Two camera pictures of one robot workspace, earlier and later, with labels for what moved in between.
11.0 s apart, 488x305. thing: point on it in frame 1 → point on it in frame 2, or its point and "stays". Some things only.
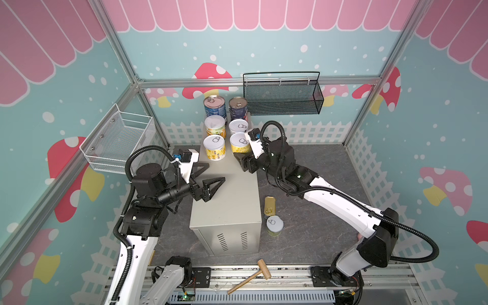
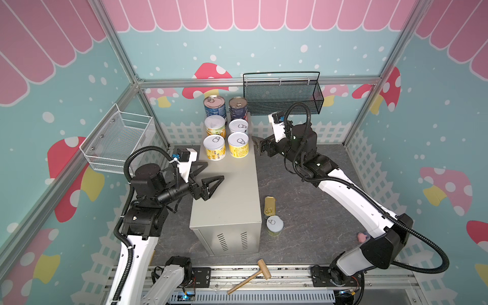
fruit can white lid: [238, 126] stays
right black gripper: [253, 162] → [272, 144]
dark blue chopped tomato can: [237, 107] stays
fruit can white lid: [215, 147] stays
